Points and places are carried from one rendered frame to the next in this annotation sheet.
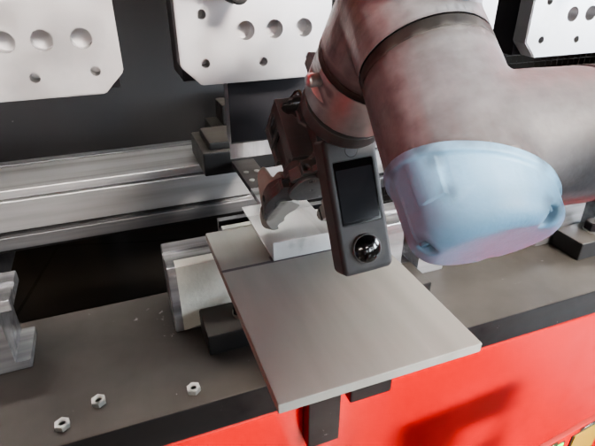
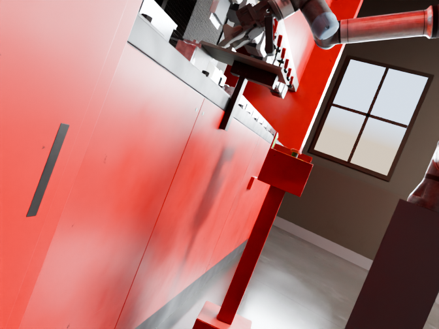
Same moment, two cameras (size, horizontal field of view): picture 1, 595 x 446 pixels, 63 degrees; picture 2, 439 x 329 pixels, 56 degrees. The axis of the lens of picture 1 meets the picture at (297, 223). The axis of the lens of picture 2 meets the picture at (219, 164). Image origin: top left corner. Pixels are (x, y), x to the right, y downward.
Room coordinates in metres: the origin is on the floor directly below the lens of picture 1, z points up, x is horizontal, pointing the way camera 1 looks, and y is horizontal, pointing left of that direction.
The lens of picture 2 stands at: (-0.38, 1.03, 0.74)
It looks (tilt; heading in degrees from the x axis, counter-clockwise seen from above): 3 degrees down; 305
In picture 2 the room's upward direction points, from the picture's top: 22 degrees clockwise
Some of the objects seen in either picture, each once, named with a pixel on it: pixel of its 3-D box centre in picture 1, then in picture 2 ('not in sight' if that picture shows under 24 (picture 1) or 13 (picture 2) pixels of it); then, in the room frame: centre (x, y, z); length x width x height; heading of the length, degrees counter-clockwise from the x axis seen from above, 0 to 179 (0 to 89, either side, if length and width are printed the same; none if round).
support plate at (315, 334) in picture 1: (320, 282); (245, 63); (0.39, -0.02, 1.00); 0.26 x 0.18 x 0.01; 21
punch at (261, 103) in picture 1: (271, 113); (219, 10); (0.53, 0.03, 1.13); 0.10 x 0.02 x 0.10; 111
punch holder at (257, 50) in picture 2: not in sight; (260, 34); (0.74, -0.51, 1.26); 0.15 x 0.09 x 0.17; 111
